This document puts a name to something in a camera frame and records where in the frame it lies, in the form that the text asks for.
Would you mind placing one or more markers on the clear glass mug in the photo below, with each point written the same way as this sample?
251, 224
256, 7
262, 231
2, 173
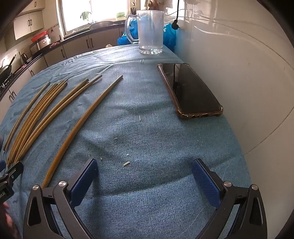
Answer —
150, 32

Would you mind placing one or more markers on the beige upper kitchen cabinets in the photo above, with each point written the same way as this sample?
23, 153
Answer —
27, 25

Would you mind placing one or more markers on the blue plastic bag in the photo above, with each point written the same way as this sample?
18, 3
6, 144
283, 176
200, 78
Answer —
170, 34

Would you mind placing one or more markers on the small green box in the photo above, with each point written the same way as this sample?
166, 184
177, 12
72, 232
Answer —
120, 15

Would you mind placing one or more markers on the dark utensil cup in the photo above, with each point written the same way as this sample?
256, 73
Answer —
133, 11

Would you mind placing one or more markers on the red plastic basin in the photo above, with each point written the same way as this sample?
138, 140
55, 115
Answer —
40, 36

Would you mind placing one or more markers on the small white crumb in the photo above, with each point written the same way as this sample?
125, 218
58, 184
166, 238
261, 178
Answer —
126, 163

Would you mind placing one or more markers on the gas stove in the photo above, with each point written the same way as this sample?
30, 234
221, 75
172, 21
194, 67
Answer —
4, 85

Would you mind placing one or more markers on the silver rice cooker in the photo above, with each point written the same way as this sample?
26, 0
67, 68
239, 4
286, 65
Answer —
42, 44

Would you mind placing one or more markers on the black wok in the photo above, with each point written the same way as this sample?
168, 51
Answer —
5, 70

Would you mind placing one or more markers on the blue table cloth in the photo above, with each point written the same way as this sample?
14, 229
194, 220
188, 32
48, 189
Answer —
142, 128

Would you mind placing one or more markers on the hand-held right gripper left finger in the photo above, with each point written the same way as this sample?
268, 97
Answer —
83, 181

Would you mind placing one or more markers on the dark kettle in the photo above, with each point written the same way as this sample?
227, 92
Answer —
23, 59

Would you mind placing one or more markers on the smartphone in brown case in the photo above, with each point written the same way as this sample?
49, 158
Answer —
190, 92

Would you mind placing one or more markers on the black kitchen countertop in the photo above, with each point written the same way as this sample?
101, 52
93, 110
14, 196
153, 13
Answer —
73, 36

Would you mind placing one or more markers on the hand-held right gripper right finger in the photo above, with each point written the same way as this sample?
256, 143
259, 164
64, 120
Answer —
205, 183

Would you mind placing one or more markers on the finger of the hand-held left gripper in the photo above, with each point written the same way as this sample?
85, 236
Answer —
2, 166
13, 171

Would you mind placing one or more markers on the kitchen window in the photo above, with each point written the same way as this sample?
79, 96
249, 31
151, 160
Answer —
103, 10

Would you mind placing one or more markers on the person's left hand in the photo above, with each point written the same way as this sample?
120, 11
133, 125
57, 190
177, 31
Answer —
8, 221

